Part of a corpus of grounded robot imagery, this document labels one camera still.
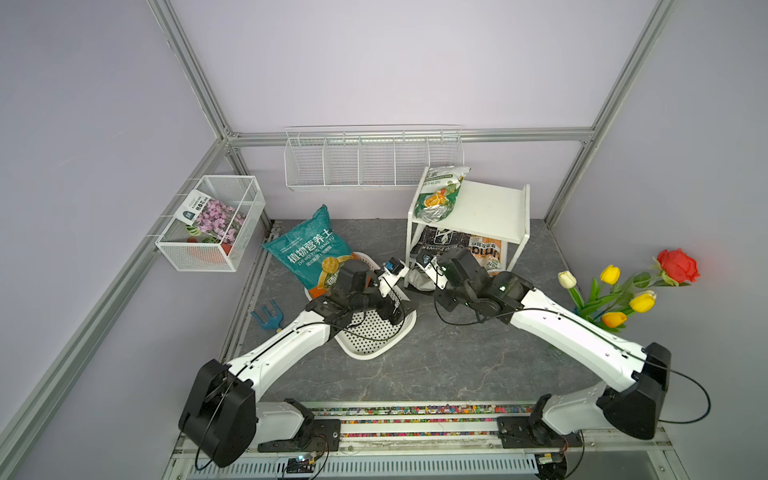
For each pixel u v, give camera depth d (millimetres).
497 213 757
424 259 639
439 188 765
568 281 694
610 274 693
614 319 601
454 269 552
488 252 836
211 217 740
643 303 634
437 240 893
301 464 714
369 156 995
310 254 890
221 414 399
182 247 681
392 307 694
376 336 575
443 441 738
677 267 619
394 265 668
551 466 723
